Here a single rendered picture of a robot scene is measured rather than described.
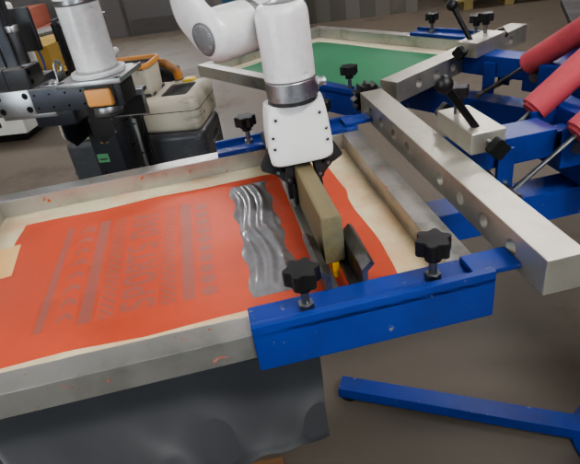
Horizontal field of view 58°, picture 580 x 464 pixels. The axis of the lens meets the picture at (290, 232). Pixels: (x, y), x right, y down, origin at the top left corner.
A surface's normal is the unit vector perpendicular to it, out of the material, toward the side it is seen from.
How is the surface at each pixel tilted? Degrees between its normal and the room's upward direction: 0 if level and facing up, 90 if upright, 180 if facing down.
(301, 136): 92
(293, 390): 98
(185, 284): 0
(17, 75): 90
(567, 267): 90
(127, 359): 0
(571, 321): 0
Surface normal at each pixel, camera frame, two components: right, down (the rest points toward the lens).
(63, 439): 0.27, 0.50
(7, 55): -0.11, 0.54
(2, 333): -0.13, -0.84
